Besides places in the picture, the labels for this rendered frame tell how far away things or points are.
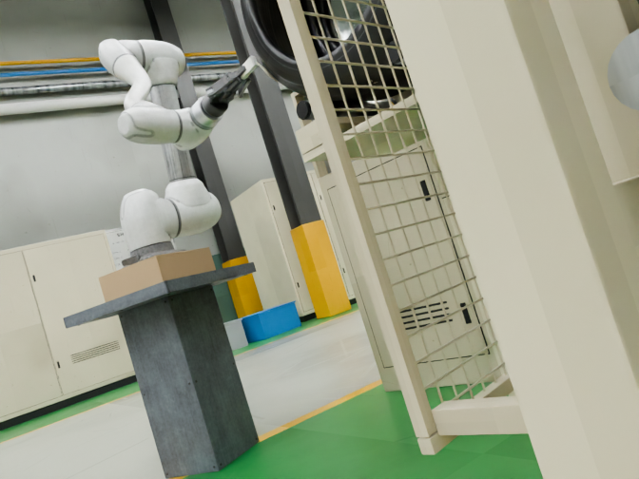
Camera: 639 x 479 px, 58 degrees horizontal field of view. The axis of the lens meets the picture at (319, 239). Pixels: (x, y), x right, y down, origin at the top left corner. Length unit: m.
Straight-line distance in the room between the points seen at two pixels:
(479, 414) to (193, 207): 1.76
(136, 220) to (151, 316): 0.35
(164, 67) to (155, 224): 0.61
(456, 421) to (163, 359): 1.56
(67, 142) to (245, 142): 3.02
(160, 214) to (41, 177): 7.43
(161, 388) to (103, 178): 7.72
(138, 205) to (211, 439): 0.86
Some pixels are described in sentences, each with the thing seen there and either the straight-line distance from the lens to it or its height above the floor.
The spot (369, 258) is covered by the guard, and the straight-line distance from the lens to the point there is 0.63.
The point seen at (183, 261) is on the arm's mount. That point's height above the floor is 0.71.
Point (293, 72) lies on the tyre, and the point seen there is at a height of 0.99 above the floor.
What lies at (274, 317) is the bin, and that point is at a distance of 6.98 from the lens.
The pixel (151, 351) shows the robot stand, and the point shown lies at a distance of 2.12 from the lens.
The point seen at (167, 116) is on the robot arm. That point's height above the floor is 1.11.
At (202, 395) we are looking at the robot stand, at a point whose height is 0.25.
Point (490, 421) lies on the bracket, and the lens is 0.62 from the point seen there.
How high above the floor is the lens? 0.52
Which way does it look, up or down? 4 degrees up
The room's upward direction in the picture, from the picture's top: 17 degrees counter-clockwise
